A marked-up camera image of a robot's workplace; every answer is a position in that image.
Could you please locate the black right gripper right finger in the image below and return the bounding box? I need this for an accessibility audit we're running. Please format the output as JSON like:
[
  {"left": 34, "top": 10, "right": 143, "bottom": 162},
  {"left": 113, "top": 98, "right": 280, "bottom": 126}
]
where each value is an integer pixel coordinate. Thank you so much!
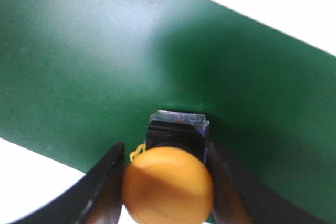
[{"left": 207, "top": 142, "right": 325, "bottom": 223}]

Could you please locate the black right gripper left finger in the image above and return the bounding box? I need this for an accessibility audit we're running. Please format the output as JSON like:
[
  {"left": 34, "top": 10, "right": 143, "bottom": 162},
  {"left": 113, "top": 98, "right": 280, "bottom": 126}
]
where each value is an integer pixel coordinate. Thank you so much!
[{"left": 14, "top": 142, "right": 125, "bottom": 223}]

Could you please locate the yellow mushroom push button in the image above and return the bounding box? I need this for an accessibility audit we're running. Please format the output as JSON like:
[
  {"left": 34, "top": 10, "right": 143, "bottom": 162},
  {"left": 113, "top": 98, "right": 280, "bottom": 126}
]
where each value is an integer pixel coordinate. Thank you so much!
[{"left": 122, "top": 110, "right": 214, "bottom": 223}]

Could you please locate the green conveyor belt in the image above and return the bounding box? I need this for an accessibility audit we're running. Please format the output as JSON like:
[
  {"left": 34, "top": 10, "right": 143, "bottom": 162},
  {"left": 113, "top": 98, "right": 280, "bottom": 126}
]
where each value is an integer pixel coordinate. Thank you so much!
[{"left": 1, "top": 0, "right": 335, "bottom": 223}]

